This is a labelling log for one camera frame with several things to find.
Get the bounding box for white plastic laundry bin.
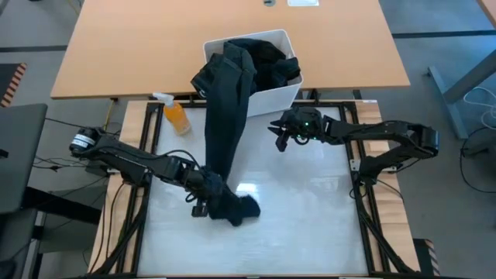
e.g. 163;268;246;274
202;29;305;119

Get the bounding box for yellow cable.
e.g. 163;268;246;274
102;98;115;131

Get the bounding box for grey metal desk leg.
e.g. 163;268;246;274
428;50;496;140

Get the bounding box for black floor cable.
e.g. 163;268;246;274
460;127;496;195

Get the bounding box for light wooden desk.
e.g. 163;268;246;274
478;0;496;28
50;0;411;100

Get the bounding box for dark grey shorts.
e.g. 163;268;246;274
232;37;301;94

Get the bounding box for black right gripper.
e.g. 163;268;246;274
268;117;330;153

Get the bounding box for white cable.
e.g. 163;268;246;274
463;85;496;131

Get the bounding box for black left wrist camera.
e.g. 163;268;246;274
191;198;209;219

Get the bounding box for black aluminium table frame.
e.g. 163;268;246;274
92;99;420;279

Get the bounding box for dark grey flat panel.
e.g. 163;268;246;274
0;102;48;215

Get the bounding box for dark blue denim jeans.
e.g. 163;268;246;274
191;40;262;228

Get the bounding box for orange spray bottle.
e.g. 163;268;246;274
152;91;192;136

